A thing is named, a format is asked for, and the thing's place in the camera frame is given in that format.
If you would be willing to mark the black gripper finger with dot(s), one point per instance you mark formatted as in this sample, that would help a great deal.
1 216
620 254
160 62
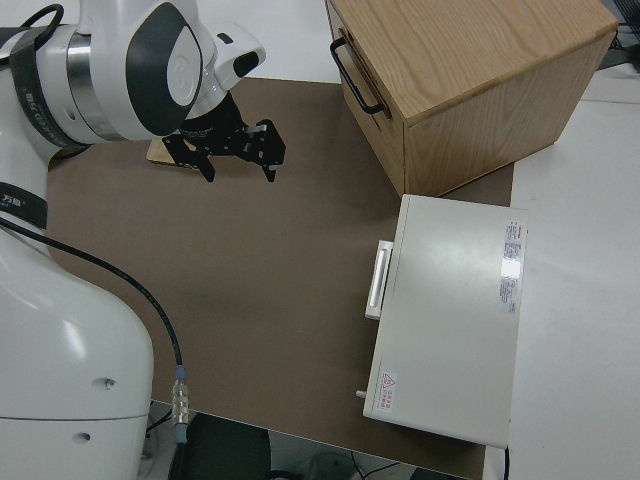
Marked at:
192 154
266 144

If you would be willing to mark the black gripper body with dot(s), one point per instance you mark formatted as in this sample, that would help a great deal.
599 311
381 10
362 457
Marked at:
215 124

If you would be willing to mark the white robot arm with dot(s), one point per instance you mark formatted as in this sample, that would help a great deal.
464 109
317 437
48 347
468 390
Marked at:
60 340

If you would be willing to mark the small wooden block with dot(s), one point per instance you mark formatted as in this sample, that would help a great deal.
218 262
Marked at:
159 151

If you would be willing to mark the brown table mat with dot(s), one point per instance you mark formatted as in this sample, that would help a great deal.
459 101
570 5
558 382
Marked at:
260 280

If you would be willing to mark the wooden drawer cabinet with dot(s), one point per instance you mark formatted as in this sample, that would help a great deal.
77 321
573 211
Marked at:
465 75

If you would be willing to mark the white microwave oven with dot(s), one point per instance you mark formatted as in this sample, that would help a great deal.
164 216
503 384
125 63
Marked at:
450 320

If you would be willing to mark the red warning sticker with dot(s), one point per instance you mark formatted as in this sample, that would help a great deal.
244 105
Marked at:
387 387

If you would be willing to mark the white text label sticker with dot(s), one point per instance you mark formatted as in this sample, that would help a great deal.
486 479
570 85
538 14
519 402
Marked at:
512 265

